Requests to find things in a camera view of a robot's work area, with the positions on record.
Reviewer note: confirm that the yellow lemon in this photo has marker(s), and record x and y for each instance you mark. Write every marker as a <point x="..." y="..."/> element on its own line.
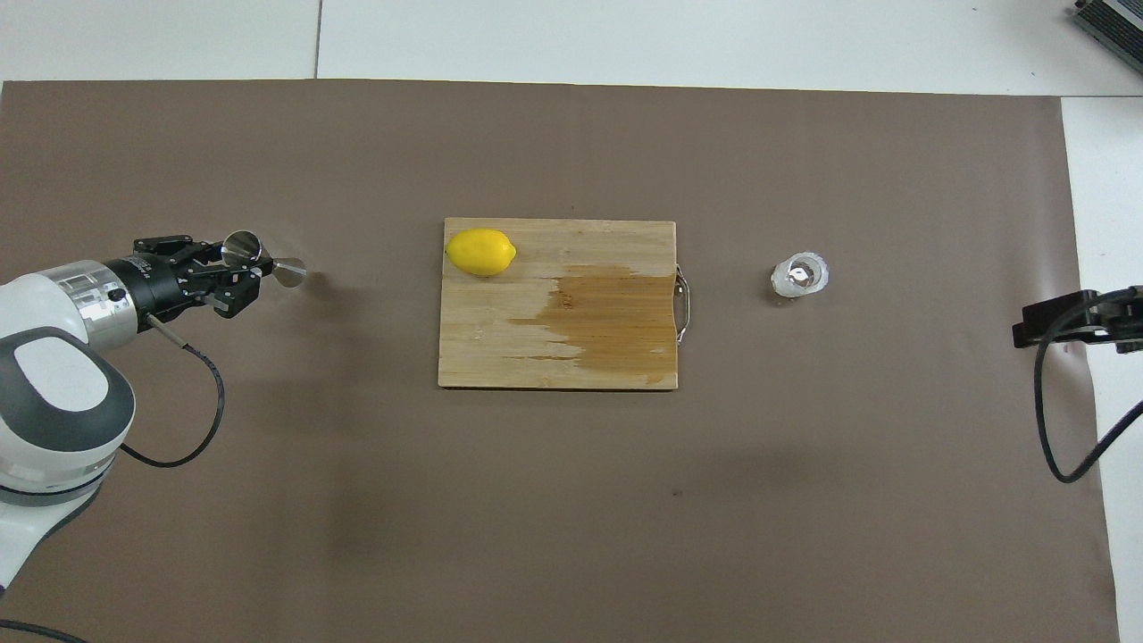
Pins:
<point x="480" y="252"/>

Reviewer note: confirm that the wooden cutting board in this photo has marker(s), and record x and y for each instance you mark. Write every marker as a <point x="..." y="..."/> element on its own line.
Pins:
<point x="500" y="339"/>

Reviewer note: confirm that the steel double jigger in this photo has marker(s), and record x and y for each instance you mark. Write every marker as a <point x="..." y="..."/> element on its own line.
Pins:
<point x="241" y="246"/>

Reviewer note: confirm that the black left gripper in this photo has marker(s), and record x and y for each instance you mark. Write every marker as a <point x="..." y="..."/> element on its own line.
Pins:
<point x="161" y="284"/>

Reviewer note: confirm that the brown paper table mat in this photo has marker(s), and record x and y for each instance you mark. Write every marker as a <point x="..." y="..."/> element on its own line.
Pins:
<point x="804" y="536"/>

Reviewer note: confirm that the grey metal device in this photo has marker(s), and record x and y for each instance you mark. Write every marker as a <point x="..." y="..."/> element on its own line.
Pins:
<point x="1112" y="27"/>

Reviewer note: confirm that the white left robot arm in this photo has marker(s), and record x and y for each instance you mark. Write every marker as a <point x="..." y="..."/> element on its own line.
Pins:
<point x="54" y="402"/>

